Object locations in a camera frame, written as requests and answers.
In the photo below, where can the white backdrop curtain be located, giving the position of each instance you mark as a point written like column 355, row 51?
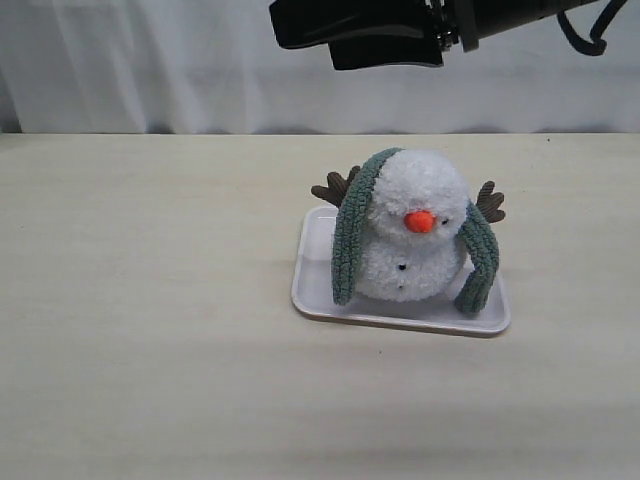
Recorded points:
column 214, row 67

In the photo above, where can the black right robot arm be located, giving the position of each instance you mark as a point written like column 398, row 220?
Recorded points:
column 496, row 16

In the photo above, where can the white rectangular plastic tray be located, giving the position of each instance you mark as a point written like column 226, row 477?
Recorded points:
column 311, row 293

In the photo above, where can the green fuzzy scarf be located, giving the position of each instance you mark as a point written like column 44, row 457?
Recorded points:
column 350, row 235

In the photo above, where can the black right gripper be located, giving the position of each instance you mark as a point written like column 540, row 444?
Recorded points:
column 302, row 24

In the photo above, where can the white plush snowman toy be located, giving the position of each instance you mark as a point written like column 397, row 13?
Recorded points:
column 415, row 230

